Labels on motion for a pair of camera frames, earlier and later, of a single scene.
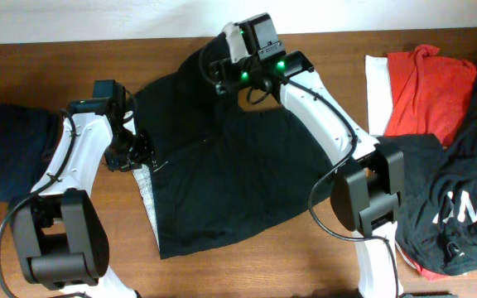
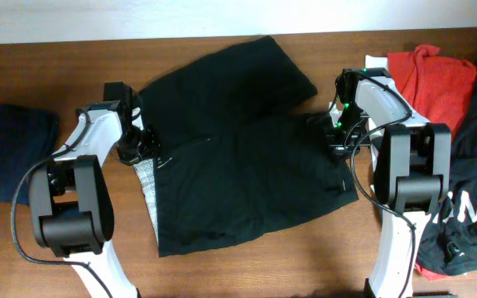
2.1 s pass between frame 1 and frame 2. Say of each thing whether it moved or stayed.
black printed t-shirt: stayed
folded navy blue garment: stayed
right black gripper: moved
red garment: stayed
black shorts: moved
